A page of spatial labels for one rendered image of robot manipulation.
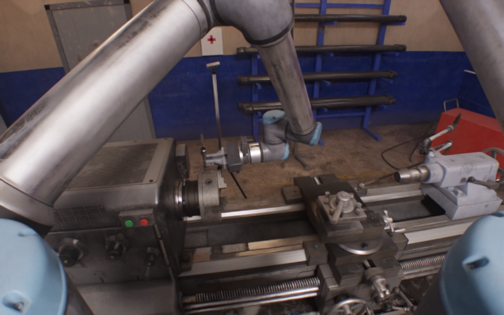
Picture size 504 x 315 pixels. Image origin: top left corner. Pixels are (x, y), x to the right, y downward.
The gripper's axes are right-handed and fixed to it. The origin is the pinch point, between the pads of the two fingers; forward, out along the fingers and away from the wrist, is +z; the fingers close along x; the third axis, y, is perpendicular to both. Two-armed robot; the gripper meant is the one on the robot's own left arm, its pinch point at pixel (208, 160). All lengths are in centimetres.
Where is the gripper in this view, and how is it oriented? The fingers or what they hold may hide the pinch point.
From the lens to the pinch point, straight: 109.2
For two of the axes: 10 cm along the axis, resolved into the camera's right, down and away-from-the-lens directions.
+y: 0.2, 6.5, 7.6
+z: -9.8, 1.4, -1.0
